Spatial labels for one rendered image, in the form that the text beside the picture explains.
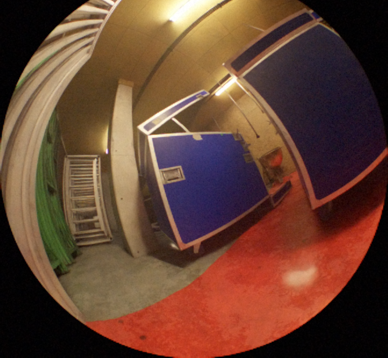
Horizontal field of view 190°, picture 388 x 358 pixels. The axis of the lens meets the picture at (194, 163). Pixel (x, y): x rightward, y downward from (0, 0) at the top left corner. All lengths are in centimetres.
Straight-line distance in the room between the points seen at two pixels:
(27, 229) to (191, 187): 91
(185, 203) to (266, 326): 73
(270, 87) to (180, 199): 81
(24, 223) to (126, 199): 112
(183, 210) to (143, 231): 77
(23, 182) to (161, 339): 68
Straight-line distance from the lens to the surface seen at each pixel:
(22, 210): 60
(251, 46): 83
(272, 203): 138
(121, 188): 141
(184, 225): 74
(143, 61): 296
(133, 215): 138
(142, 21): 282
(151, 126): 95
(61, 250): 174
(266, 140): 410
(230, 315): 50
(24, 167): 63
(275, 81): 70
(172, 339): 51
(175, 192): 73
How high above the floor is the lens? 42
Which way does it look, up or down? 18 degrees up
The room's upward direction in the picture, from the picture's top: 20 degrees counter-clockwise
